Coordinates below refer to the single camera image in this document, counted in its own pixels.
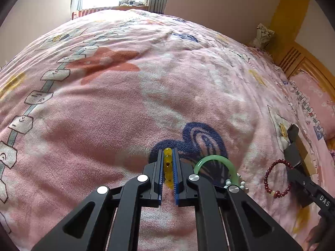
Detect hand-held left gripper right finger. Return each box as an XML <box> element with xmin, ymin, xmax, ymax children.
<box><xmin>172</xmin><ymin>148</ymin><xmax>304</xmax><ymax>251</ymax></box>

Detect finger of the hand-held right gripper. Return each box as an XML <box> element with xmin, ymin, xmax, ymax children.
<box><xmin>284</xmin><ymin>143</ymin><xmax>305</xmax><ymax>170</ymax></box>
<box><xmin>287</xmin><ymin>124</ymin><xmax>300</xmax><ymax>147</ymax></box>

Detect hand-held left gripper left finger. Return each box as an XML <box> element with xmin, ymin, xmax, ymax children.
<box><xmin>31</xmin><ymin>149</ymin><xmax>165</xmax><ymax>251</ymax></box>

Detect yellow bead bracelet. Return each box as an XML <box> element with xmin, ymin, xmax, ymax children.
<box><xmin>163</xmin><ymin>148</ymin><xmax>175</xmax><ymax>189</ymax></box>

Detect person's right hand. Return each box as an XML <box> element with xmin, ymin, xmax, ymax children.
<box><xmin>306</xmin><ymin>216</ymin><xmax>335</xmax><ymax>251</ymax></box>

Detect pink printed pillow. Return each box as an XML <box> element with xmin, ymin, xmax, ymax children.
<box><xmin>289</xmin><ymin>72</ymin><xmax>335</xmax><ymax>142</ymax></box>

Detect green jade bangle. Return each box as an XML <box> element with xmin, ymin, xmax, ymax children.
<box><xmin>194</xmin><ymin>155</ymin><xmax>240</xmax><ymax>189</ymax></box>

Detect wooden headboard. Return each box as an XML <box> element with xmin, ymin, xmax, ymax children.
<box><xmin>277</xmin><ymin>40</ymin><xmax>335</xmax><ymax>100</ymax></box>

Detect pink printed blanket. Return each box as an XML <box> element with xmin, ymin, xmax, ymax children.
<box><xmin>0</xmin><ymin>8</ymin><xmax>335</xmax><ymax>251</ymax></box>

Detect white crumpled paper bag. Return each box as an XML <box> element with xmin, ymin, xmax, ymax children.
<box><xmin>253</xmin><ymin>23</ymin><xmax>275</xmax><ymax>51</ymax></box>

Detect small windowsill clutter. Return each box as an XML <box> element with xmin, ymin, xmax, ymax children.
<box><xmin>119</xmin><ymin>0</ymin><xmax>148</xmax><ymax>7</ymax></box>

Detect dark red bead bracelet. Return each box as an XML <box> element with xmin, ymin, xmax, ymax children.
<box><xmin>264</xmin><ymin>159</ymin><xmax>292</xmax><ymax>199</ymax></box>

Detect white bead bracelet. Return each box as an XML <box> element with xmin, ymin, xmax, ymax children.
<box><xmin>223</xmin><ymin>173</ymin><xmax>249</xmax><ymax>194</ymax></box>

